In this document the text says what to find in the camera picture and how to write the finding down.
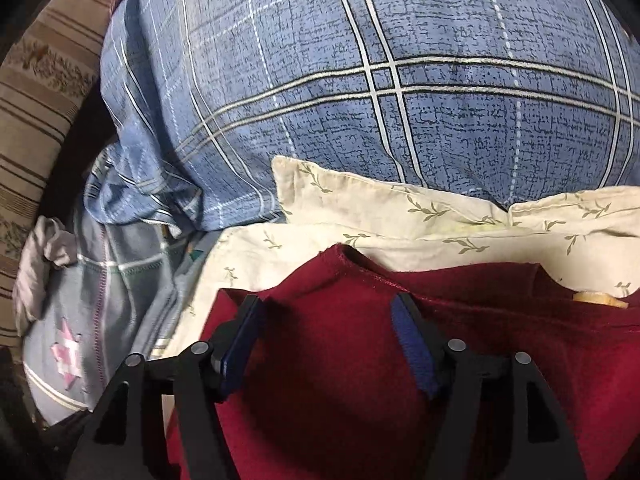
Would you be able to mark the red garment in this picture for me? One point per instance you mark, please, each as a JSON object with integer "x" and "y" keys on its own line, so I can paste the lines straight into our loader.
{"x": 325, "y": 385}

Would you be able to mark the small tan round object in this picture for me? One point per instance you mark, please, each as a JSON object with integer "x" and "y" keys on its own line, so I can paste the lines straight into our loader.
{"x": 600, "y": 300}

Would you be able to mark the cream leaf-print cloth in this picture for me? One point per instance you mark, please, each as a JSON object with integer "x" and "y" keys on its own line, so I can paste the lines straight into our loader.
{"x": 400, "y": 230}

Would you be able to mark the beige crumpled cloth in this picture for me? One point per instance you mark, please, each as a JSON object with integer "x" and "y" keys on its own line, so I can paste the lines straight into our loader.
{"x": 40, "y": 270}

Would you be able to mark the blue plaid quilt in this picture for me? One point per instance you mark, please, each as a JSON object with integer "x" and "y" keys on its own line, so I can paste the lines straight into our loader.
{"x": 350, "y": 60}

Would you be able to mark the brown striped cushion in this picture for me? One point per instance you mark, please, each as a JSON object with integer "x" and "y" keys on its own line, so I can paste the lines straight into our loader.
{"x": 45, "y": 110}

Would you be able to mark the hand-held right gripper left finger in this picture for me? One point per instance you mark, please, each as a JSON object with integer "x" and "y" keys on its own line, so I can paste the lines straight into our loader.
{"x": 240, "y": 355}

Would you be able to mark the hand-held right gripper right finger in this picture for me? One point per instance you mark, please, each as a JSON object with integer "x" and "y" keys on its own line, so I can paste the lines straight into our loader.
{"x": 415, "y": 350}

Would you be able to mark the grey star-print bedsheet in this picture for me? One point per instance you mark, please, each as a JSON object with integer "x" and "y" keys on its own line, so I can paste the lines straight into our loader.
{"x": 125, "y": 285}

